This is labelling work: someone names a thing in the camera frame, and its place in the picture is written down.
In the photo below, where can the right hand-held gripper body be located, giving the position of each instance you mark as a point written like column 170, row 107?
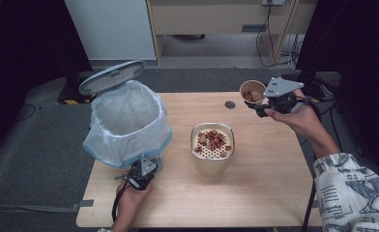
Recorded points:
column 282, row 88

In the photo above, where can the person's white patterned right sleeve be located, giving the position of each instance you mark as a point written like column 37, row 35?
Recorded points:
column 355, row 196

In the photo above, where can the grey round table grommet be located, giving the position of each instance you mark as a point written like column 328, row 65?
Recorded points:
column 230, row 104

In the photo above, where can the white power strip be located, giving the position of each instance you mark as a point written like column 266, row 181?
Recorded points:
column 273, row 2

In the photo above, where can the white grey lidded trash can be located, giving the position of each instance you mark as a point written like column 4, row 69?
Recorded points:
column 113, row 77

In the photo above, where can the black curtain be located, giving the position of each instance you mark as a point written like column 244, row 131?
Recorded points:
column 355, row 48
column 23, row 48

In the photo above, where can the grey tape strip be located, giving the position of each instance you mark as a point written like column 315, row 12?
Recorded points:
column 86, row 203

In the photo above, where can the person's right hand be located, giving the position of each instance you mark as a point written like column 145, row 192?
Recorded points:
column 297, row 121

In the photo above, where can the person's left hand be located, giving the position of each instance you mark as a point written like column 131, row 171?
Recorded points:
column 131, row 203

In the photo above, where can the brown paper cup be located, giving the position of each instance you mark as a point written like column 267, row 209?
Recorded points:
column 258, row 88

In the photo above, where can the person's white patterned left sleeve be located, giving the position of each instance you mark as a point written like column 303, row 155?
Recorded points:
column 105, row 230

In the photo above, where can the pile of red dried slices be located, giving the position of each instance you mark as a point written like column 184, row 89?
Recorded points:
column 211, row 140

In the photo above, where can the person's white patterned sleeve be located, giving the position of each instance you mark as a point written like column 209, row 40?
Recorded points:
column 105, row 230
column 355, row 196

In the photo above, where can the light wooden desk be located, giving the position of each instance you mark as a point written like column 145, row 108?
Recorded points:
column 210, row 19

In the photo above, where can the grey floor mat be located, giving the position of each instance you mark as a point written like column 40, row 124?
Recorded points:
column 42, row 154
column 348, row 129

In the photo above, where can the white cabinet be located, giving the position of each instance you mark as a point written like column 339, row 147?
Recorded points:
column 110, row 29

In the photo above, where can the beige container with perforated strainer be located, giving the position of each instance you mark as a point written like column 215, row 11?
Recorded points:
column 211, row 166

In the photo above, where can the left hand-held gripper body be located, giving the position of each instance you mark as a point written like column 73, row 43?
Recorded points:
column 147, row 167

